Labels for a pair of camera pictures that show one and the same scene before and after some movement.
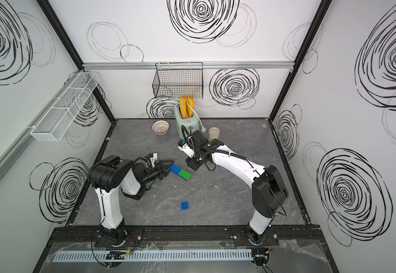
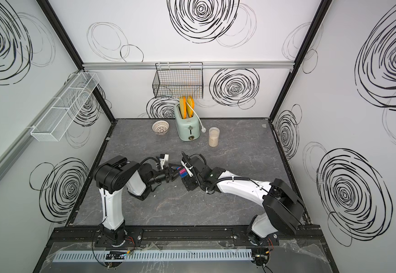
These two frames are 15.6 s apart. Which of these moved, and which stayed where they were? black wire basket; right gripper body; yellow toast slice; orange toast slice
Moved: right gripper body
Stayed: orange toast slice; yellow toast slice; black wire basket
